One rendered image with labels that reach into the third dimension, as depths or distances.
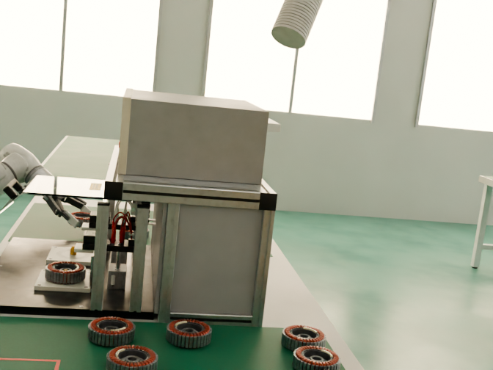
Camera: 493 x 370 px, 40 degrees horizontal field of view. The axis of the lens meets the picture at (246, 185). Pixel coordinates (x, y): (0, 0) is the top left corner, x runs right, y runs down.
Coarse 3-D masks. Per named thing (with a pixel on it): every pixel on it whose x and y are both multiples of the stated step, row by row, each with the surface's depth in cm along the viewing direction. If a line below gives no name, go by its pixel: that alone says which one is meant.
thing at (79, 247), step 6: (84, 234) 192; (90, 234) 192; (84, 240) 191; (90, 240) 191; (108, 240) 197; (126, 240) 199; (78, 246) 194; (84, 246) 191; (90, 246) 191; (108, 246) 192; (114, 246) 192; (120, 246) 192; (126, 246) 193; (132, 246) 194; (78, 252) 191; (84, 252) 192; (90, 252) 192; (120, 252) 198; (126, 252) 193; (132, 252) 193
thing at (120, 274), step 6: (114, 264) 199; (120, 264) 200; (126, 264) 200; (114, 270) 194; (120, 270) 194; (108, 276) 193; (120, 276) 194; (108, 282) 194; (120, 282) 194; (108, 288) 194; (114, 288) 194; (120, 288) 194
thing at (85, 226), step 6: (90, 216) 214; (96, 216) 214; (84, 222) 220; (90, 222) 214; (120, 222) 217; (126, 222) 219; (132, 222) 220; (84, 228) 215; (90, 228) 215; (108, 228) 215; (126, 228) 216; (132, 228) 217
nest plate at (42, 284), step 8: (40, 272) 198; (88, 272) 202; (40, 280) 192; (48, 280) 192; (88, 280) 196; (40, 288) 187; (48, 288) 188; (56, 288) 188; (64, 288) 188; (72, 288) 189; (80, 288) 189; (88, 288) 190
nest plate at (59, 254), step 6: (54, 252) 219; (60, 252) 220; (66, 252) 220; (48, 258) 212; (54, 258) 212; (60, 258) 213; (66, 258) 213; (72, 258) 214; (78, 258) 215; (84, 258) 215; (90, 258) 216; (84, 264) 212
